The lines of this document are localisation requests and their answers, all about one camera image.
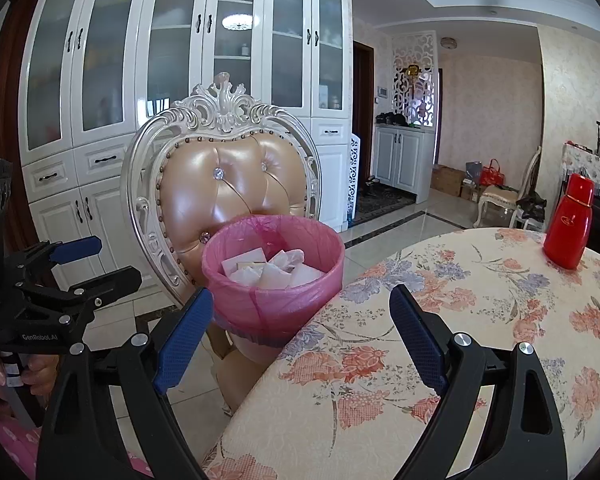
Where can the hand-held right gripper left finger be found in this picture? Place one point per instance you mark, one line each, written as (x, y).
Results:
(185, 340)

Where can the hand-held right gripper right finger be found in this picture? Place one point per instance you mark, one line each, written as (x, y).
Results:
(420, 340)

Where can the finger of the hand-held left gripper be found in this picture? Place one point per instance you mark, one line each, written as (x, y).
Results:
(75, 249)
(110, 285)

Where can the pink lined waste bin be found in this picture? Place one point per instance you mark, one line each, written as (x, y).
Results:
(280, 305)

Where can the person's left forearm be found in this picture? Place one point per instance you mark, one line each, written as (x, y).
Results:
(10, 440)

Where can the person's left hand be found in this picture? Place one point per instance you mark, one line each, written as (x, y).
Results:
(42, 372)

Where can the floral tablecloth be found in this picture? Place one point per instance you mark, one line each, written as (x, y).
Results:
(380, 360)

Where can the dark doormat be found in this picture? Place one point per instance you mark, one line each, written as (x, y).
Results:
(385, 205)

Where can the ornate beige leather chair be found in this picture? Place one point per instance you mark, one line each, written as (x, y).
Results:
(220, 185)

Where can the cardboard box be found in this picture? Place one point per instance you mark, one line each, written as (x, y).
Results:
(447, 180)

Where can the ornate white wooden chair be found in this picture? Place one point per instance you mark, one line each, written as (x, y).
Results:
(500, 197)

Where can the dark cloth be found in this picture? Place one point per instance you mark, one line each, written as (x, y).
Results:
(530, 206)

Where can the grey paper bag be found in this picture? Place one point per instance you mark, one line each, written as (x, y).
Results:
(472, 174)

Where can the white cutout panel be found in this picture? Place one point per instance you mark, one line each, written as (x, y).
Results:
(356, 175)

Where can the red gift bag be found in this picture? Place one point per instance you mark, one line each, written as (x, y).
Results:
(492, 175)

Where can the low white cabinet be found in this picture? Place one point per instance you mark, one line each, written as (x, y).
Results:
(405, 160)

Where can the red thermos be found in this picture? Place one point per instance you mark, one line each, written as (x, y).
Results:
(567, 230)

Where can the white glass-door cabinet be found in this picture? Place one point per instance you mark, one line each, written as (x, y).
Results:
(105, 60)

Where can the dark bag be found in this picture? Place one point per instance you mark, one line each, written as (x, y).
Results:
(392, 118)

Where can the dark wooden door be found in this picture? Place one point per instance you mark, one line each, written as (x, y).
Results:
(362, 110)

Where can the floral lace piano cover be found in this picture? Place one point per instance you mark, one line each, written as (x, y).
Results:
(590, 167)

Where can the white lattice screen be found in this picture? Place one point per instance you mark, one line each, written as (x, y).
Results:
(415, 90)

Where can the round ceiling light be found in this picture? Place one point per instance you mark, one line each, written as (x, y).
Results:
(447, 43)

